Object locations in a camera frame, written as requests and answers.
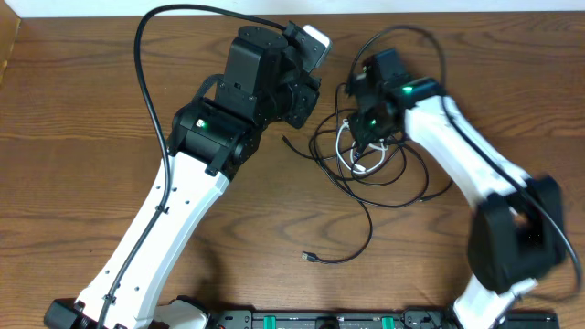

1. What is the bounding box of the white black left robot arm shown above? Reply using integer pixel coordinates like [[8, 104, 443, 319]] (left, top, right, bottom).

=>
[[44, 24, 332, 328]]

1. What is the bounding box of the thin black cable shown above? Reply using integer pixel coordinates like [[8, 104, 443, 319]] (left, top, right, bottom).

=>
[[281, 109, 453, 209]]

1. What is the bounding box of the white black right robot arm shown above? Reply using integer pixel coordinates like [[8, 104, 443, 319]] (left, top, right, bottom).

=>
[[348, 49, 567, 328]]

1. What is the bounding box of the white usb cable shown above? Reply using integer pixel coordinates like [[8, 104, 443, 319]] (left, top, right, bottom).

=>
[[335, 118, 389, 175]]

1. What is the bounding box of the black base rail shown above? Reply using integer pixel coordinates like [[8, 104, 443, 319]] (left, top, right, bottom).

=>
[[150, 295, 561, 329]]

